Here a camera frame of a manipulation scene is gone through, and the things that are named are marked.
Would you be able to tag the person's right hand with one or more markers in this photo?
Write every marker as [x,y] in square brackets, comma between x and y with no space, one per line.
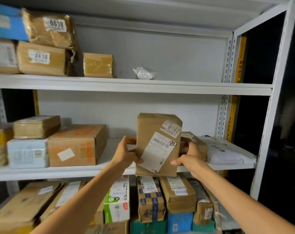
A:
[193,163]

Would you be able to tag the white metal shelf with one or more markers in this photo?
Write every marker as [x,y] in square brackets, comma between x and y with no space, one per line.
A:
[137,85]

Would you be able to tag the person's right forearm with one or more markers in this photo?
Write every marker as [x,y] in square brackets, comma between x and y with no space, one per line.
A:
[247,207]

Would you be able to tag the yellow fronted box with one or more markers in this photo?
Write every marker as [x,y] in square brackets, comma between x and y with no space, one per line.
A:
[1,137]

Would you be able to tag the taped brown parcel 0410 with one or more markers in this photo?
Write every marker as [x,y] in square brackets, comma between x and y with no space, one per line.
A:
[40,69]

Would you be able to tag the large dusty cardboard box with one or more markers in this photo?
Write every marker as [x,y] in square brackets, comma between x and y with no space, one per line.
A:
[147,129]

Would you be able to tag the small taped box 0461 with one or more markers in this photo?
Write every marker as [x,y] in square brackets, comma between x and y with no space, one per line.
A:
[98,65]

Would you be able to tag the small taped cardboard parcel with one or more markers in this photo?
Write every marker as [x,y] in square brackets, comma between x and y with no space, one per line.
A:
[98,215]

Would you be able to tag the person's left forearm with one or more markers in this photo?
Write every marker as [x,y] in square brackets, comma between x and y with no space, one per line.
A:
[76,207]

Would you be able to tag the yellow sticker strip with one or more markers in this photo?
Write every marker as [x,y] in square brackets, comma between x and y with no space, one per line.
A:
[240,60]
[36,102]

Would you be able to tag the brown box handwritten white label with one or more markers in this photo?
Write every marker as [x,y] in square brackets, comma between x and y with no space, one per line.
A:
[3,56]

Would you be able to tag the small white plastic bag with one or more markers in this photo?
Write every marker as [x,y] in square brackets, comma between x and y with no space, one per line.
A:
[145,73]

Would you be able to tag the green and white carton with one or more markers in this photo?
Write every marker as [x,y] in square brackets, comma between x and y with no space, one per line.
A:
[117,202]

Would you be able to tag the small blue box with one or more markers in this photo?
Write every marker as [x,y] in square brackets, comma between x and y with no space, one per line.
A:
[180,222]

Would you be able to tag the large box orange print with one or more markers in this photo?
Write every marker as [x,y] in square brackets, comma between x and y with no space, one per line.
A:
[74,141]

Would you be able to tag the taped brown parcel 0038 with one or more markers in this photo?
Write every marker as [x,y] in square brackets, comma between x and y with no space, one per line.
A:
[47,36]

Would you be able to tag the cardboard box blue striped label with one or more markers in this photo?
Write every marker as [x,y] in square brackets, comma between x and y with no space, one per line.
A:
[35,127]

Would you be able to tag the cardboard parcel white label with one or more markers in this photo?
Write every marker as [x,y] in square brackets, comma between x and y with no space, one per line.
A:
[64,194]

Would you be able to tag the person's left hand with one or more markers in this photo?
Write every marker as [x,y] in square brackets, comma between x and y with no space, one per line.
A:
[124,155]

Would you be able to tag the blue checkered cardboard box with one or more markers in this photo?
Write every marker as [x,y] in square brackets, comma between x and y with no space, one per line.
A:
[151,204]

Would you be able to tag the squat cardboard box white label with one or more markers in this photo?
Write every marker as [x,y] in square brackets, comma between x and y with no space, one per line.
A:
[181,202]

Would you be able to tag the small long brown box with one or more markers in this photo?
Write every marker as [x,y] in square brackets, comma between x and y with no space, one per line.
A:
[203,209]

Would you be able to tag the white mailer bag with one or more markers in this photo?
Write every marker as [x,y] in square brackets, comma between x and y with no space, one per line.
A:
[225,153]

